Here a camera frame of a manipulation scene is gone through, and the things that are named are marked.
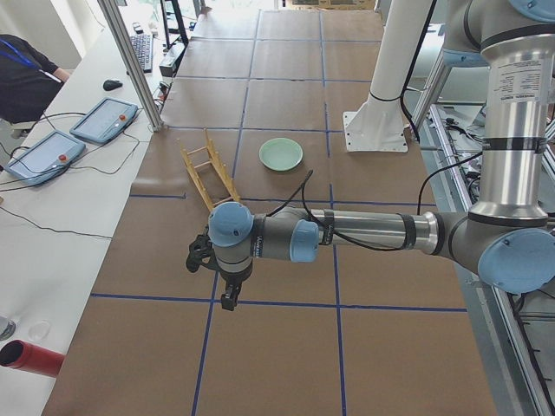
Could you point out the person in black shirt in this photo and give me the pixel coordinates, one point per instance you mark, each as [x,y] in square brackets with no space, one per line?
[29,80]

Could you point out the blue teach pendant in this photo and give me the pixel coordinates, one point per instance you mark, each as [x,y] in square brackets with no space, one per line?
[46,159]
[105,121]

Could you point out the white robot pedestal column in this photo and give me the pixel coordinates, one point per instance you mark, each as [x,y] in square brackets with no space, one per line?
[377,126]

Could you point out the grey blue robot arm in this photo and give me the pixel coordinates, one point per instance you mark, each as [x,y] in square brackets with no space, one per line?
[502,238]

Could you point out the light green ceramic plate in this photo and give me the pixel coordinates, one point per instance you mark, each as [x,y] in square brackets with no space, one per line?
[281,154]

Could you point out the aluminium frame post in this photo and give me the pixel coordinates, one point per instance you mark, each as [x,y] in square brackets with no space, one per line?
[118,28]

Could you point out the far blue teach pendant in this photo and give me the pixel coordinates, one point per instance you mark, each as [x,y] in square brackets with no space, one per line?
[105,121]

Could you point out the black keyboard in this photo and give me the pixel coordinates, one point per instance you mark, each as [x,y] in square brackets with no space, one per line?
[143,48]

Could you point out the near blue teach pendant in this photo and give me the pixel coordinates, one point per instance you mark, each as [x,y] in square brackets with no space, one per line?
[46,159]

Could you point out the black computer mouse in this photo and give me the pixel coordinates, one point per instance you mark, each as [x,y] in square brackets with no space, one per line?
[111,84]

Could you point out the wooden plate rack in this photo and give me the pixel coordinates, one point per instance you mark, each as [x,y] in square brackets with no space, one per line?
[209,174]

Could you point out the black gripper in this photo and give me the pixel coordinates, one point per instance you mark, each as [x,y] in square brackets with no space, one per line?
[233,280]

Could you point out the red cylinder tube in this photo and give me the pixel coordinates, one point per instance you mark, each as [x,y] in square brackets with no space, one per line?
[31,358]

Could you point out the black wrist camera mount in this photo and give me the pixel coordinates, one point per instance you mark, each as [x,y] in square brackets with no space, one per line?
[201,254]

